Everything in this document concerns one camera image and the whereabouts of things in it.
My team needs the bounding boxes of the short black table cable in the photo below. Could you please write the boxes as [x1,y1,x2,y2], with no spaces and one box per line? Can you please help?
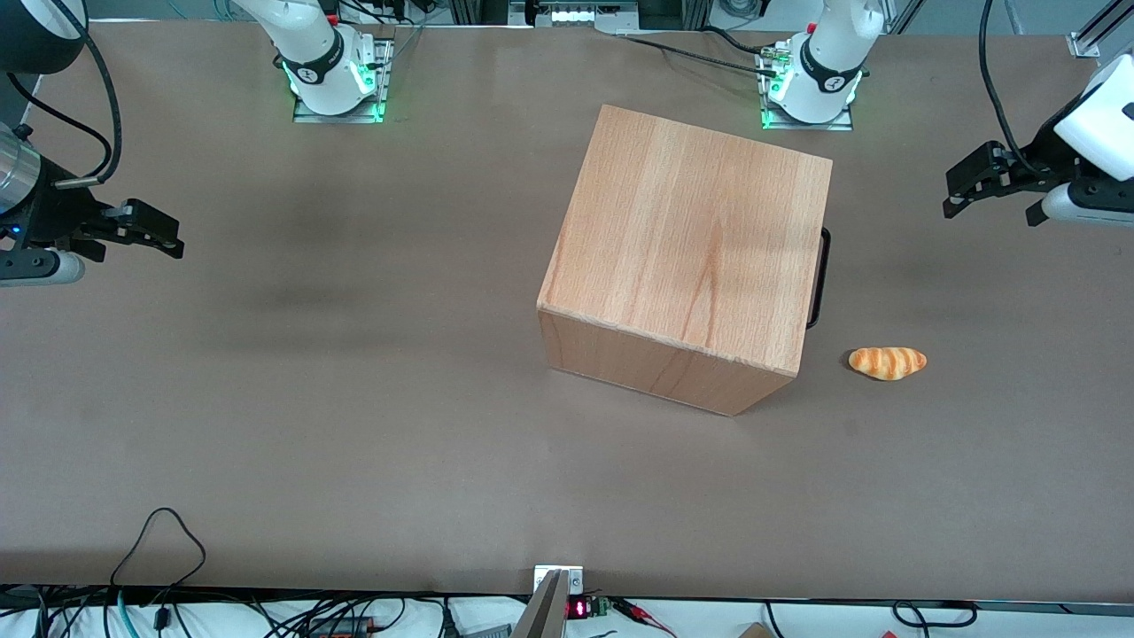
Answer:
[700,25,785,58]

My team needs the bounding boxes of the long black table cable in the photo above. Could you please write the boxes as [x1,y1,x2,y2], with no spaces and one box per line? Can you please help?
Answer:
[616,34,781,79]

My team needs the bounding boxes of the light wooden drawer cabinet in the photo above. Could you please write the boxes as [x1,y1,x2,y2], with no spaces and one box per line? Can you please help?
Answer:
[537,104,834,417]

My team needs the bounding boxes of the small metal bracket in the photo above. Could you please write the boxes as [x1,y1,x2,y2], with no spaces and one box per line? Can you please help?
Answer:
[533,565,586,596]

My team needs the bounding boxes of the aluminium frame corner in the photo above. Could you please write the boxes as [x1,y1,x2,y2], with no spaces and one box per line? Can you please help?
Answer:
[1068,0,1134,61]

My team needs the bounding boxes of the grey camera post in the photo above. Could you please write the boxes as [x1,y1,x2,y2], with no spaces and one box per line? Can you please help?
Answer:
[509,570,570,638]

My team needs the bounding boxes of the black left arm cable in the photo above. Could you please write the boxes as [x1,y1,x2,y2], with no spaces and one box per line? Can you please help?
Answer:
[978,0,1055,178]

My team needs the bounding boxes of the white lit device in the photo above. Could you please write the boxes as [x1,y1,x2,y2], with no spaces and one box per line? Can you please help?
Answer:
[527,0,641,33]

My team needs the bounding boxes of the toy croissant bread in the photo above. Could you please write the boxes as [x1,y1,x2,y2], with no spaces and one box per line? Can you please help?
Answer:
[848,346,928,382]

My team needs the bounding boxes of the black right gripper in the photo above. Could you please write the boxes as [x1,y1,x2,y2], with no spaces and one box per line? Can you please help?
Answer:
[13,168,185,260]

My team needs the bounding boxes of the black coiled cable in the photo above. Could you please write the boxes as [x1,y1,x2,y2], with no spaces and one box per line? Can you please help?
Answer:
[891,600,979,630]

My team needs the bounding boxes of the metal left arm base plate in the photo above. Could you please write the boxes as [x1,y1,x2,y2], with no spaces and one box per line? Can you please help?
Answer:
[757,49,855,132]

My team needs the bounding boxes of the orange black device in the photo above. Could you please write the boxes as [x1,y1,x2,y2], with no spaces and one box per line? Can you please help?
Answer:
[306,615,375,638]

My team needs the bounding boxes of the black looped cable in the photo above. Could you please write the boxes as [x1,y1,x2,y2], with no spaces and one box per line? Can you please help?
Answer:
[110,507,207,591]

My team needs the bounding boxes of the red clip wires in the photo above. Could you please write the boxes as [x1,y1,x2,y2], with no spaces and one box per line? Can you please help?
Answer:
[611,597,676,638]

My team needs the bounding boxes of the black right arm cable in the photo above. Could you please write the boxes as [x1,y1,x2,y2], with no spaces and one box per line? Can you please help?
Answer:
[7,0,123,189]

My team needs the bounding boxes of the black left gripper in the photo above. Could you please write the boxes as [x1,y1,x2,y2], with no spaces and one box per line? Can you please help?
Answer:
[943,131,1079,219]

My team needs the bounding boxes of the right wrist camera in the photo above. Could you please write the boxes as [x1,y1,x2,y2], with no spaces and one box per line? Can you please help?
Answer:
[0,239,108,287]

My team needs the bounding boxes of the black drawer handle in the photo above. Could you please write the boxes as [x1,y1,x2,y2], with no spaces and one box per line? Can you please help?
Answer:
[806,228,832,331]

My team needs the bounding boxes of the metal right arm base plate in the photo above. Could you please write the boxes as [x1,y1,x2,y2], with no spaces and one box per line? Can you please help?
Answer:
[292,35,389,124]

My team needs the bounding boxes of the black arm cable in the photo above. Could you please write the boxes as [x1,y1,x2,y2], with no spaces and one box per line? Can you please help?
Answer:
[978,0,1055,178]
[7,0,123,189]

